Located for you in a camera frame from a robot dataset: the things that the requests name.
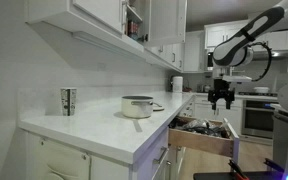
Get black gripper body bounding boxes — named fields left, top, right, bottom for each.
left=207, top=78, right=236, bottom=103

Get white wooden kitchen drawer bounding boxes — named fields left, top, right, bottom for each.
left=168, top=115, right=241, bottom=165

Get wide white drawer front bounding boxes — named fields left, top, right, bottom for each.
left=132, top=127, right=170, bottom=180

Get white base kitchen unit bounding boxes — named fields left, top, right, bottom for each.
left=18, top=91, right=196, bottom=180

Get white base cabinets beside oven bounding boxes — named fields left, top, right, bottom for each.
left=193, top=94, right=244, bottom=135

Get small kettle on counter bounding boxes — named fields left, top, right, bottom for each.
left=197, top=83, right=212, bottom=94

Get stainless steel oven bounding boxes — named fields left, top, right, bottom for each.
left=239, top=91, right=280, bottom=140

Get built-in microwave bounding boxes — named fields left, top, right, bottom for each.
left=206, top=51, right=215, bottom=72

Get white pot on stove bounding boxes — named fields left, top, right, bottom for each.
left=252, top=86, right=271, bottom=95

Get white countertop appliance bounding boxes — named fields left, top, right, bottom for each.
left=171, top=75, right=184, bottom=94

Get flat pot lid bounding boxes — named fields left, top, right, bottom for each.
left=152, top=102, right=166, bottom=112

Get red black hand tool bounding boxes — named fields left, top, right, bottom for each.
left=227, top=158, right=251, bottom=180
left=263, top=157, right=286, bottom=174

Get steel range hood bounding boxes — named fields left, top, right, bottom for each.
left=250, top=49, right=288, bottom=62

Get black tool case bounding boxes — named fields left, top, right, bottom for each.
left=192, top=170, right=287, bottom=180

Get open white cabinet door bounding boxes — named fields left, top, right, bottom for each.
left=142, top=0, right=188, bottom=48

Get red food box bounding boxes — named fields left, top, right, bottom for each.
left=127, top=20, right=140, bottom=41

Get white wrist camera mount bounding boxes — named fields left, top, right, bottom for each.
left=222, top=75, right=253, bottom=83

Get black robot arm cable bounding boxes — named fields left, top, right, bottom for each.
left=249, top=41, right=273, bottom=83

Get white wall cabinets over stove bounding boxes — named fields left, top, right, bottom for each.
left=203, top=19, right=288, bottom=74

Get white wall cabinet unit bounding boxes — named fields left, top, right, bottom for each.
left=25, top=0, right=188, bottom=73

